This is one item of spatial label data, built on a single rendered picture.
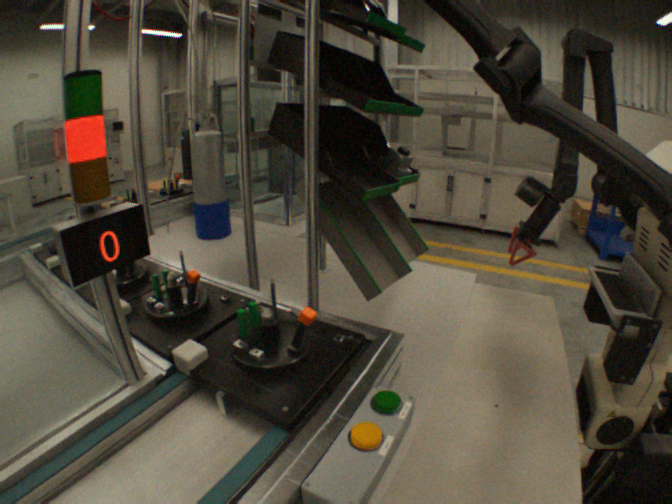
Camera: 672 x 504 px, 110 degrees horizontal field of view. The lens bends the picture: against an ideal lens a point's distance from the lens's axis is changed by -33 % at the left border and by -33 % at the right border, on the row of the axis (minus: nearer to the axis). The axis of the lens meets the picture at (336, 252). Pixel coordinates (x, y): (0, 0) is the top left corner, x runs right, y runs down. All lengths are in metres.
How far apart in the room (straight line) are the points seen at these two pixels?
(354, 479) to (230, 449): 0.19
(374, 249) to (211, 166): 0.83
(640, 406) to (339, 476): 0.73
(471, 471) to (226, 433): 0.38
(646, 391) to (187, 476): 0.91
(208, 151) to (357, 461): 1.21
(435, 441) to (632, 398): 0.51
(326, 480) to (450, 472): 0.22
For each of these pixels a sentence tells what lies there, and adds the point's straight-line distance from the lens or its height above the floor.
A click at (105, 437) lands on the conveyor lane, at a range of 0.57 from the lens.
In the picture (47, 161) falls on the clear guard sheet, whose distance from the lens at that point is 0.48.
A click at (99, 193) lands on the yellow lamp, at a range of 0.45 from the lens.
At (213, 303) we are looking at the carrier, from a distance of 0.76.
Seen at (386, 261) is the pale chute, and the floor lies 1.03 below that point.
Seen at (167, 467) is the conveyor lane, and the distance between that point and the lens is 0.53.
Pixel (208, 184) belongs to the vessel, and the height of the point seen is 1.09.
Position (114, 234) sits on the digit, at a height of 1.21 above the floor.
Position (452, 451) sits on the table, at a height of 0.86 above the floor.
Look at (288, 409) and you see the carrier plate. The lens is 0.50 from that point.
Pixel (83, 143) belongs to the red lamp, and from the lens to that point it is 0.44.
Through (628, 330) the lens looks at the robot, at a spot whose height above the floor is 1.02.
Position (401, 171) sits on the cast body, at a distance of 0.79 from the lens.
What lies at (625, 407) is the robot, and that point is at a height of 0.80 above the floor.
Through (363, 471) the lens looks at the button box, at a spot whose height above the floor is 0.96.
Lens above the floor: 1.33
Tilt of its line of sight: 22 degrees down
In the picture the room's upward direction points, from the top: 1 degrees clockwise
